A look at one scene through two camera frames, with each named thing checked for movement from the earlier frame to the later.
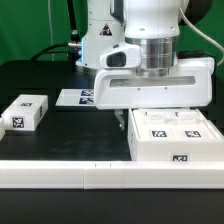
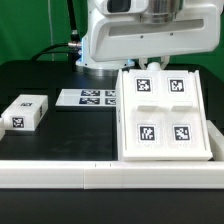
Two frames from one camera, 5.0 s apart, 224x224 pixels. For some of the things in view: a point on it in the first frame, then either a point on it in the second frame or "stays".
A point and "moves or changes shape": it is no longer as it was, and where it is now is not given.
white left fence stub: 2,127 stays
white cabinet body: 173,135 moves or changes shape
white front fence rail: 111,174 stays
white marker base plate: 76,97 stays
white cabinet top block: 25,112 stays
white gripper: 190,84 -> 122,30
